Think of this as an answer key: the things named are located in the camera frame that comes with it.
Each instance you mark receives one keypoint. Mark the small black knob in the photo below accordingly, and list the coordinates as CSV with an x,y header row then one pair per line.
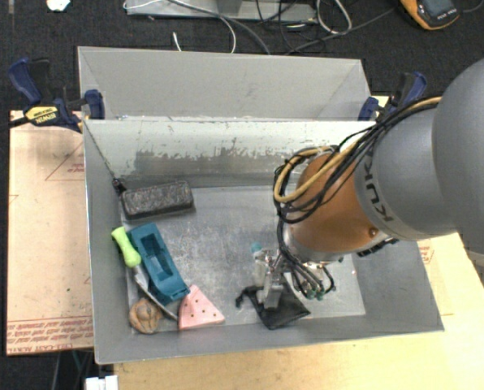
x,y
118,184

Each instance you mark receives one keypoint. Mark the black cloth pouch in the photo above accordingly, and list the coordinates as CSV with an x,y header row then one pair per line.
x,y
282,317

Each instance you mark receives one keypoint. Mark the grey metal bin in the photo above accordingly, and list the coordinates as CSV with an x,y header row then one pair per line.
x,y
209,87

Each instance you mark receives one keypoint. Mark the brown cardboard board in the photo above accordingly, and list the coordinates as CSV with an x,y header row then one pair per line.
x,y
47,226

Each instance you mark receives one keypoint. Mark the pink triangular sponge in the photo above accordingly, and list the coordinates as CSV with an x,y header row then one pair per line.
x,y
199,311

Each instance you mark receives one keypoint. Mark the dark grey speckled block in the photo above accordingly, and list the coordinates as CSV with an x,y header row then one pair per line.
x,y
156,199

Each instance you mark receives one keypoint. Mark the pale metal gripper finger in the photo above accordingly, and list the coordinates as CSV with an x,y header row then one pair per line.
x,y
280,290
270,297

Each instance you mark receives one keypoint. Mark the teal tape dispenser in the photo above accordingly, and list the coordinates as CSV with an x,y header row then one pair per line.
x,y
156,262

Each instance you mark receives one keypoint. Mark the brown toy shell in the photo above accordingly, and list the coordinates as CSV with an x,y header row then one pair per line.
x,y
145,316

